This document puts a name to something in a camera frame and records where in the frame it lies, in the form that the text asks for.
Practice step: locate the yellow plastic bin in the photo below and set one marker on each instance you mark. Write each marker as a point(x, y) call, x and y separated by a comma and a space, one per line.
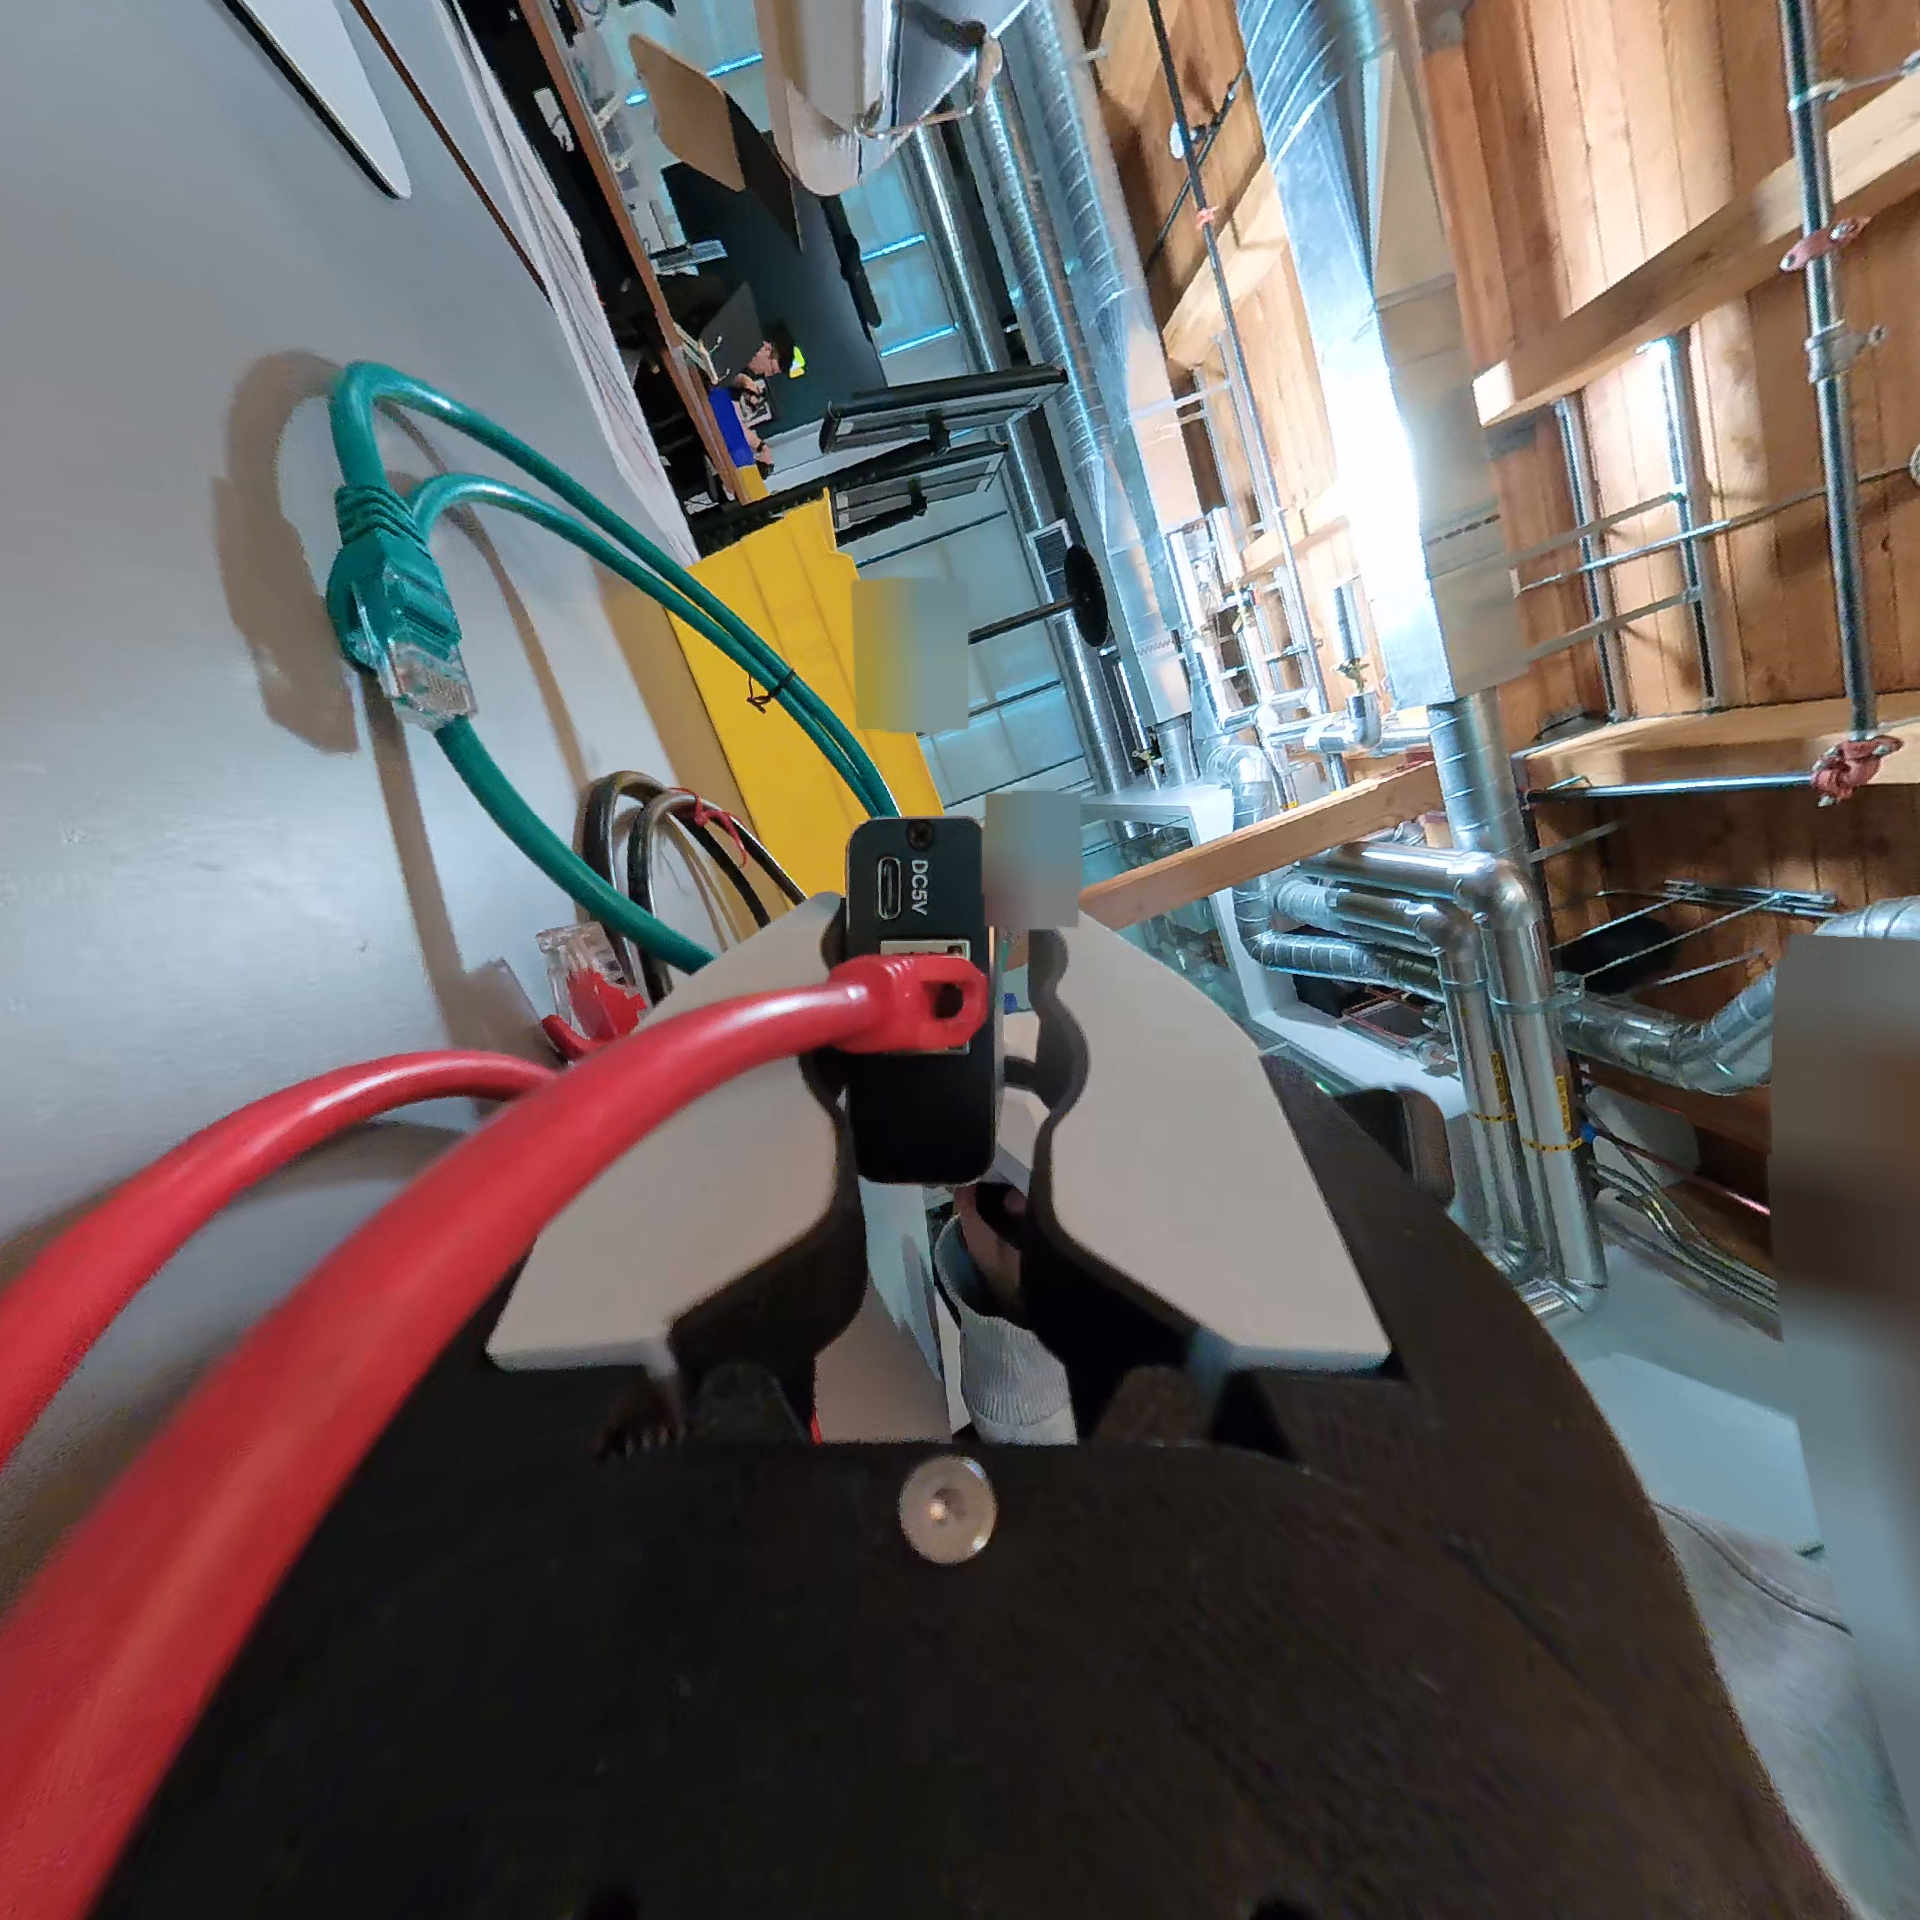
point(765, 631)

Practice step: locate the spiral ventilation duct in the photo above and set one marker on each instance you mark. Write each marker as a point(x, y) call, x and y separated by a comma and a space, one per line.
point(1725, 1035)

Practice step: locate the wooden beam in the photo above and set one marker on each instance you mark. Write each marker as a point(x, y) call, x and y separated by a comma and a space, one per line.
point(1275, 841)

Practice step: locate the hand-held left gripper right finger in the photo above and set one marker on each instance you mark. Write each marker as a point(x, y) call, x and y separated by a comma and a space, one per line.
point(1201, 1185)

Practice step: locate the black disc on rod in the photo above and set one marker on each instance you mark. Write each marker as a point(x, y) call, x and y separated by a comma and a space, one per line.
point(1082, 596)

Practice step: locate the black port adapter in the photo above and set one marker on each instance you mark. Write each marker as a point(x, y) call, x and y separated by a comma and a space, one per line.
point(918, 1118)

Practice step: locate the white printed paper sheet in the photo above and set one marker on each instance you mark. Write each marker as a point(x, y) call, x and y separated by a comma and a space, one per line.
point(585, 301)

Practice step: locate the person's grey sweater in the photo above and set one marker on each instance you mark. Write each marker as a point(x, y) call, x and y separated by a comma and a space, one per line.
point(1755, 1725)

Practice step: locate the silver insulated pipes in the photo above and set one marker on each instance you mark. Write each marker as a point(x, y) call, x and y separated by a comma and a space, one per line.
point(1484, 901)

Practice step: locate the person's right forearm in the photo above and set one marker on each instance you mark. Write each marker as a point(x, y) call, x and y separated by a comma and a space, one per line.
point(1005, 1351)

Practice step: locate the rectangular metal air duct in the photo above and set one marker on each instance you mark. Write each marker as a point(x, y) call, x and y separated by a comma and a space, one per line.
point(1462, 631)

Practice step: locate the white flat base plate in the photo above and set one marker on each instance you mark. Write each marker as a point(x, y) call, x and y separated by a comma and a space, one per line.
point(331, 74)

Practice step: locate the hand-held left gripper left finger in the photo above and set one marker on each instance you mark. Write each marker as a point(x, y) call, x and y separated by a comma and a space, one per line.
point(705, 1245)

